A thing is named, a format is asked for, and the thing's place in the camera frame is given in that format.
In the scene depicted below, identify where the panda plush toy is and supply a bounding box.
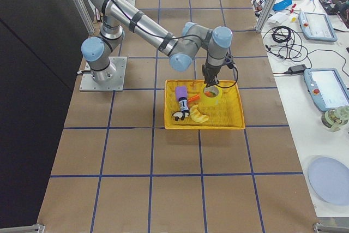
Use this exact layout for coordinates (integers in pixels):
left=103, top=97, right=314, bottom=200
left=172, top=110, right=190, bottom=121

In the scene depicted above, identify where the small drink can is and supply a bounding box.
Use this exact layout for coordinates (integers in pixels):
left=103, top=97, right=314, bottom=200
left=178, top=97, right=190, bottom=113

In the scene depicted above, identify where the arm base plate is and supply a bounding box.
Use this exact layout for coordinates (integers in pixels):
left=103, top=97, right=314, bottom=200
left=79, top=56, right=128, bottom=92

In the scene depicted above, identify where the lower teach pendant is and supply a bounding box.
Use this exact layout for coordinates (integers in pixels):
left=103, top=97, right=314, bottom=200
left=304, top=68, right=348, bottom=112

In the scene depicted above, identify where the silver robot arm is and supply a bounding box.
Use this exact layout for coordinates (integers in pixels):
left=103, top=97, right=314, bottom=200
left=81, top=0, right=236, bottom=87

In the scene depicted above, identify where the upper teach pendant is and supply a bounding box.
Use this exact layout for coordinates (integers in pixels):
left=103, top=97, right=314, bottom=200
left=298, top=11, right=338, bottom=43

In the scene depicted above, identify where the black coiled cable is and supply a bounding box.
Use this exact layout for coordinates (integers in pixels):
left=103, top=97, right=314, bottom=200
left=266, top=25, right=311, bottom=62

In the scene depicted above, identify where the light blue plate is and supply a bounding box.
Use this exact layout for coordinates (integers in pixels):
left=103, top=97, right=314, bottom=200
left=308, top=157, right=348, bottom=206

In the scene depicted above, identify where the blue box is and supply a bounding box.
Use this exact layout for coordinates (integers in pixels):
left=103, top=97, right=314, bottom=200
left=272, top=0, right=292, bottom=11

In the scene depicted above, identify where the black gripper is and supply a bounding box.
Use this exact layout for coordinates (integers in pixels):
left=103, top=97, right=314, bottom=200
left=202, top=64, right=221, bottom=87

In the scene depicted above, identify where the glass jar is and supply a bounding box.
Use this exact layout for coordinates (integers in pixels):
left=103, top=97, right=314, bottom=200
left=321, top=106, right=348, bottom=132

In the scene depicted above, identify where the toy croissant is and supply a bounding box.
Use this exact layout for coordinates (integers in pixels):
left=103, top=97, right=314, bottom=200
left=189, top=105, right=209, bottom=123

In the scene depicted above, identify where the yellow plastic basket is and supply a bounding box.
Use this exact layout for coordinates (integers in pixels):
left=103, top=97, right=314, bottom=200
left=164, top=80, right=245, bottom=130

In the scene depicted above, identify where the teach pendant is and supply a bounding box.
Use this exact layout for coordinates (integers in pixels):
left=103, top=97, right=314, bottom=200
left=304, top=68, right=348, bottom=112
left=298, top=11, right=338, bottom=43

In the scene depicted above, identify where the toy carrot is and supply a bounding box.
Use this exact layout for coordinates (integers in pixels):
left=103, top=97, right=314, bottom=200
left=188, top=91, right=216, bottom=102

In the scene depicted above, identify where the purple foam block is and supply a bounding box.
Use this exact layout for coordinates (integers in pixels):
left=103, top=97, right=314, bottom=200
left=175, top=86, right=188, bottom=100

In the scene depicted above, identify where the yellow tape roll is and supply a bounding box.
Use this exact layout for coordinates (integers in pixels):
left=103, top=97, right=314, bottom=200
left=200, top=84, right=222, bottom=106

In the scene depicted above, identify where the aluminium frame post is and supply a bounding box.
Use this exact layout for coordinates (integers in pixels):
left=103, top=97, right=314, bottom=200
left=255, top=0, right=290, bottom=34

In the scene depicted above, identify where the black power adapter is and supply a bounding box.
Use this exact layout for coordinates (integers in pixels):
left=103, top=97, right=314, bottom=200
left=287, top=64, right=307, bottom=75

